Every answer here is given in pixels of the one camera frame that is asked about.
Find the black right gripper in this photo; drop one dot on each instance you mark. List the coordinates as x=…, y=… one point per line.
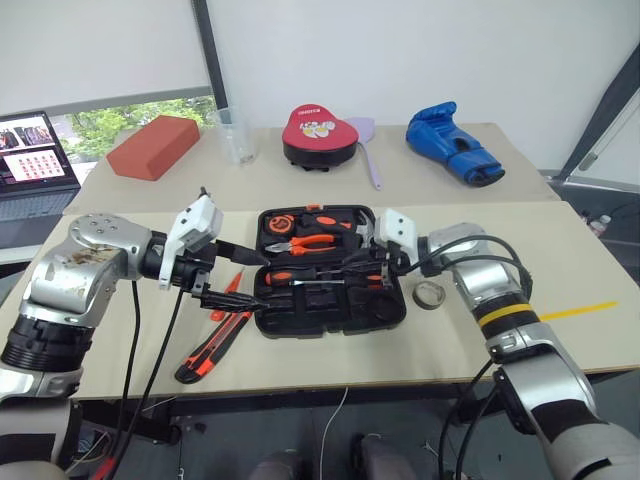
x=387, y=262

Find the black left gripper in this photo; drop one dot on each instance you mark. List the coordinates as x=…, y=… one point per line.
x=189, y=272

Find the thin orange test pen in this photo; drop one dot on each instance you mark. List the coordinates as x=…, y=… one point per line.
x=232, y=285

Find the grey tape roll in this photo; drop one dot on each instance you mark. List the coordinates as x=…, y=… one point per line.
x=419, y=295

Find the black plastic tool case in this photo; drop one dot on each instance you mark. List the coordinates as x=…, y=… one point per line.
x=325, y=320

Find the orange black utility knife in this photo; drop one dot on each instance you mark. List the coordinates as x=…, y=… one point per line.
x=210, y=350

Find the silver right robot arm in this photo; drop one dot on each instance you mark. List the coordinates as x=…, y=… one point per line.
x=500, y=280

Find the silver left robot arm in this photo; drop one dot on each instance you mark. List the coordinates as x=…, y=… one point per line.
x=75, y=280

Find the orange black tape measure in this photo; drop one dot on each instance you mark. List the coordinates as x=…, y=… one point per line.
x=280, y=223

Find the clear plastic measuring cup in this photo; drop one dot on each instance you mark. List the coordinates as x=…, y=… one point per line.
x=235, y=140

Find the purple fly swatter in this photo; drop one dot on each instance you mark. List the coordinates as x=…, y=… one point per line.
x=361, y=127

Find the red heart-shaped boxing pad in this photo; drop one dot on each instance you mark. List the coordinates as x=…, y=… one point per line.
x=317, y=132

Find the blue boxing glove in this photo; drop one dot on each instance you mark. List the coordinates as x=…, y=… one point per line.
x=440, y=140

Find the red foam brick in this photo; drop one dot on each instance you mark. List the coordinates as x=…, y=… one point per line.
x=150, y=147

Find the grey laptop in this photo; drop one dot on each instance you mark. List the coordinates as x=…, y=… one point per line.
x=35, y=165

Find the small plastic bottles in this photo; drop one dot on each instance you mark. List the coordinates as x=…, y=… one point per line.
x=601, y=225

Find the dark diagonal beam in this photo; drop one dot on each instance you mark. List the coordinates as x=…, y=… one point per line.
x=615, y=100

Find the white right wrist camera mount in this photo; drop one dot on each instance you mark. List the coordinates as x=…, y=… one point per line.
x=397, y=230

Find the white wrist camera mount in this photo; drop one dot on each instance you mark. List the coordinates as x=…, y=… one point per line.
x=200, y=220
x=397, y=230

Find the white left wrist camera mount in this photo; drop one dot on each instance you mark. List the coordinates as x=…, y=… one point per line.
x=200, y=220

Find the black window frame post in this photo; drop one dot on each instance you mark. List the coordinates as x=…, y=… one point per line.
x=210, y=50

